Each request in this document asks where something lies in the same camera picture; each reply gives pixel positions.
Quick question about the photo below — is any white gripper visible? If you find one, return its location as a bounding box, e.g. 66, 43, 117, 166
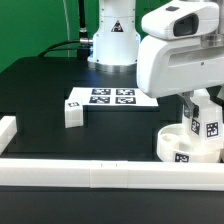
136, 35, 224, 118

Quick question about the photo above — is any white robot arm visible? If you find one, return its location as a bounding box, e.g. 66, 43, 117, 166
88, 0, 224, 118

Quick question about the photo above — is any white marker sheet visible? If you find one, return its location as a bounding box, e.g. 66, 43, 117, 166
69, 87, 158, 107

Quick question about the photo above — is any white thin cable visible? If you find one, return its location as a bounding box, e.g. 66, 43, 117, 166
63, 0, 72, 58

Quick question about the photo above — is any white left barrier wall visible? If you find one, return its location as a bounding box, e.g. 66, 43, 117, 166
0, 116, 17, 155

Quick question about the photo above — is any white front barrier wall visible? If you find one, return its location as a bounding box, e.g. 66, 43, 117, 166
0, 158, 224, 191

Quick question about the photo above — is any white round stool seat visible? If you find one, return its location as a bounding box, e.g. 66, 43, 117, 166
157, 124, 223, 163

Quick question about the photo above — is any black cable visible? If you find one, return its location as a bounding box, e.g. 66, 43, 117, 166
38, 37, 94, 58

